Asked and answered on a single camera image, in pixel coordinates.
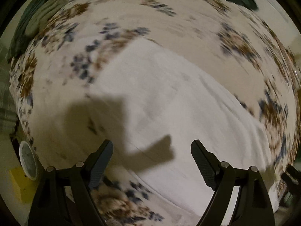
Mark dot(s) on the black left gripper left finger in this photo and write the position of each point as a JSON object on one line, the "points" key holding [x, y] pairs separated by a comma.
{"points": [[96, 163]]}

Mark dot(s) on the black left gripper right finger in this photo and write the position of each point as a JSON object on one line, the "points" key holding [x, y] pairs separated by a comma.
{"points": [[214, 172]]}

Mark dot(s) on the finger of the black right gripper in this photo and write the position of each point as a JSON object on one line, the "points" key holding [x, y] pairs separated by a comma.
{"points": [[291, 177]]}

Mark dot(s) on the white pants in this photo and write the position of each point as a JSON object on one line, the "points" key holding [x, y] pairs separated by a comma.
{"points": [[152, 103]]}

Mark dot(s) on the small trash bin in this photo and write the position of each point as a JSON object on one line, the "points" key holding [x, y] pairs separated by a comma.
{"points": [[28, 161]]}

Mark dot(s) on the green curtain lower left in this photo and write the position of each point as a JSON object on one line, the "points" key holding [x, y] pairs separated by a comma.
{"points": [[8, 110]]}

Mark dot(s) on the floral bed blanket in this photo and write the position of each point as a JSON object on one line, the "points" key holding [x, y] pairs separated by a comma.
{"points": [[50, 85]]}

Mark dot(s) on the folded grey-green clothes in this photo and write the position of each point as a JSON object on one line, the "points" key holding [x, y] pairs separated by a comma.
{"points": [[33, 20]]}

